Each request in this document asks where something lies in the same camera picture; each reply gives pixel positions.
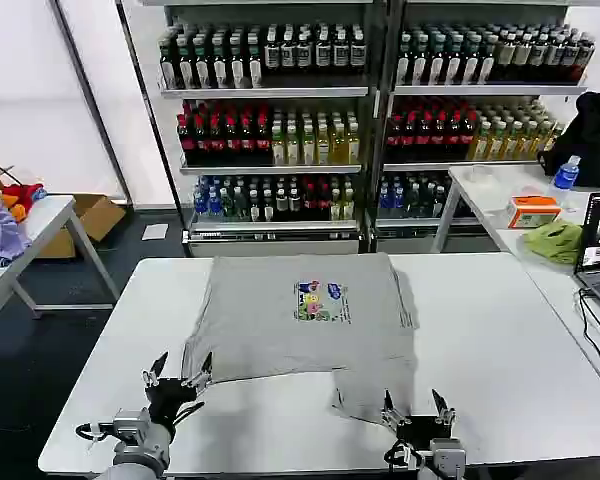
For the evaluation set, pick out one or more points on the white sheet of paper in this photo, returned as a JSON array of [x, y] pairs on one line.
[[156, 231]]

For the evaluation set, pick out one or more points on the red and orange plush toy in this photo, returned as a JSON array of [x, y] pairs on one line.
[[24, 197]]

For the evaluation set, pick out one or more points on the brown cardboard box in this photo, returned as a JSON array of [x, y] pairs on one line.
[[97, 217]]

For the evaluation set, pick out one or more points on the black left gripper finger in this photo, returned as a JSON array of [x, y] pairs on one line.
[[152, 374], [200, 376]]

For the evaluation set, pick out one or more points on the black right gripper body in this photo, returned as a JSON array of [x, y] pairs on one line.
[[425, 429]]

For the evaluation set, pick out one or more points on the black backpack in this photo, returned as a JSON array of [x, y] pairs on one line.
[[592, 140]]

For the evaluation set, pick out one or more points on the purple cloth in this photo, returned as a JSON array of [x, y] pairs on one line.
[[5, 235]]

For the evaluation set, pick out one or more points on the blue water bottle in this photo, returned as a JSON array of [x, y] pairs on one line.
[[566, 176]]

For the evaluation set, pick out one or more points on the metal shelf of drink bottles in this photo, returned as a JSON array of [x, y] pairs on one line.
[[470, 125], [265, 130]]

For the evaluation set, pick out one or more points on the green cloth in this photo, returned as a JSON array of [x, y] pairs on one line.
[[555, 242]]

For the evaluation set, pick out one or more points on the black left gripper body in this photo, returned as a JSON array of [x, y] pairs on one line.
[[170, 400]]

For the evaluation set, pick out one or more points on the white side table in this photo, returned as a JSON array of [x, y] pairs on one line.
[[50, 225], [485, 195]]

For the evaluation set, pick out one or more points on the grey printed T-shirt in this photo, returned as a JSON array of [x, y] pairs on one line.
[[305, 345]]

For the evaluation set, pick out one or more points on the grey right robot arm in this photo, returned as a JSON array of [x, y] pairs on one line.
[[447, 457]]

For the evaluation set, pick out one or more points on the orange tissue box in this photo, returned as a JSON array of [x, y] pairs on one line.
[[532, 212]]

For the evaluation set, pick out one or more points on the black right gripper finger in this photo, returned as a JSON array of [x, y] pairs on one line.
[[445, 414], [393, 414]]

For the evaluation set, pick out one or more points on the clear plastic container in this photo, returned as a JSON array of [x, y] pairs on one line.
[[482, 175]]

